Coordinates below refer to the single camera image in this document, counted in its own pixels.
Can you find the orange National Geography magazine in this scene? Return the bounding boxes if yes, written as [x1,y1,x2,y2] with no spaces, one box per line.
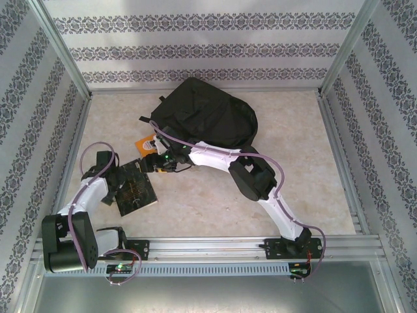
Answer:
[134,132,164,160]

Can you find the black book with barcode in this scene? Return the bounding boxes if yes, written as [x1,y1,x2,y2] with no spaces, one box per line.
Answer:
[115,158,158,217]

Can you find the black backpack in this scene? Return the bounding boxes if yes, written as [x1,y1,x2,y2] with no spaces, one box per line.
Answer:
[139,77,259,149]

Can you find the grey metal tray sheet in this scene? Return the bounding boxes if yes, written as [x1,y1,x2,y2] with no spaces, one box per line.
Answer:
[32,276,398,313]

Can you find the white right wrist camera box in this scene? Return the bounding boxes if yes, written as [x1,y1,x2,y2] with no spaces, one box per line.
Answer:
[152,134,169,155]

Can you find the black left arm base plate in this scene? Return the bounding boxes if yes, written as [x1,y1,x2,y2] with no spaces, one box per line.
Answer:
[97,239,151,261]

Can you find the aluminium mounting rail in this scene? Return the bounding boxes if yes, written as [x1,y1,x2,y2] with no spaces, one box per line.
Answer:
[31,237,382,261]

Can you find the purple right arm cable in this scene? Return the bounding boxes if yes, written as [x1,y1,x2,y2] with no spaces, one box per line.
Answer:
[149,120,328,281]

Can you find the slotted grey cable duct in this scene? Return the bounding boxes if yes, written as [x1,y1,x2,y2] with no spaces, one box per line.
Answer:
[42,262,291,278]

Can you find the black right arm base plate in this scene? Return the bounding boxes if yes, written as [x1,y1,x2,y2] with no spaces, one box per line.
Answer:
[264,237,326,261]

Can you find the aluminium frame post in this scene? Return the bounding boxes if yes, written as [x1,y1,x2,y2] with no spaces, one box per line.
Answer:
[28,0,92,98]
[320,0,382,97]

